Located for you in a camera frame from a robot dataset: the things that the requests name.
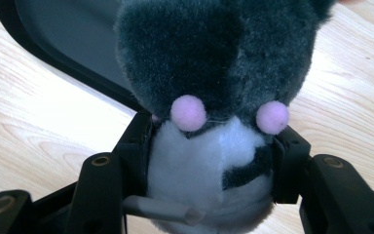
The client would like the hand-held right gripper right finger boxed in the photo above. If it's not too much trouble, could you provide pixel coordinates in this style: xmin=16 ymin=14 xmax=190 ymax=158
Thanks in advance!
xmin=270 ymin=125 xmax=312 ymax=205

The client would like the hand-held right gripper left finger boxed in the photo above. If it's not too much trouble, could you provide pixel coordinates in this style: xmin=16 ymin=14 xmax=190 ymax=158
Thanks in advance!
xmin=111 ymin=111 xmax=154 ymax=199

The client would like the grey and white plush toy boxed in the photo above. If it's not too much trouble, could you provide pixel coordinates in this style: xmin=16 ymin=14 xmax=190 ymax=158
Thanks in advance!
xmin=114 ymin=0 xmax=339 ymax=234

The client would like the black oval tray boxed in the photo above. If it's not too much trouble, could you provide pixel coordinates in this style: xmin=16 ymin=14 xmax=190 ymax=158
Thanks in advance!
xmin=0 ymin=0 xmax=150 ymax=113

